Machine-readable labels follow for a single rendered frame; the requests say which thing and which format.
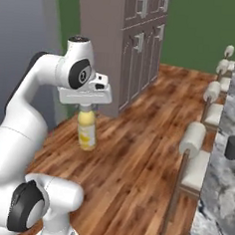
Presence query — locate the grey tall cupboard run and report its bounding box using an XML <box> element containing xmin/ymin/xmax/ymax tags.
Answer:
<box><xmin>68</xmin><ymin>0</ymin><xmax>170</xmax><ymax>122</ymax></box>

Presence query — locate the white cushioned wooden chair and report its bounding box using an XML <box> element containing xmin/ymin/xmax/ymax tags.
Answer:
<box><xmin>159</xmin><ymin>118</ymin><xmax>215</xmax><ymax>235</ymax></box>
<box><xmin>213</xmin><ymin>58</ymin><xmax>234</xmax><ymax>94</ymax></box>
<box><xmin>198</xmin><ymin>80</ymin><xmax>227</xmax><ymax>133</ymax></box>
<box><xmin>222</xmin><ymin>44</ymin><xmax>235</xmax><ymax>72</ymax></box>

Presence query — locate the dark glass cup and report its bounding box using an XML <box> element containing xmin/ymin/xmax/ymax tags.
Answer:
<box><xmin>223</xmin><ymin>134</ymin><xmax>235</xmax><ymax>161</ymax></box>

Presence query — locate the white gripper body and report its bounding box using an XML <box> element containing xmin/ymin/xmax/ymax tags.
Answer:
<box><xmin>56</xmin><ymin>80</ymin><xmax>114</xmax><ymax>109</ymax></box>

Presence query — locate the yellow juice bottle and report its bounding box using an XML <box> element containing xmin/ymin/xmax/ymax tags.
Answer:
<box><xmin>74</xmin><ymin>103</ymin><xmax>101</xmax><ymax>152</ymax></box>

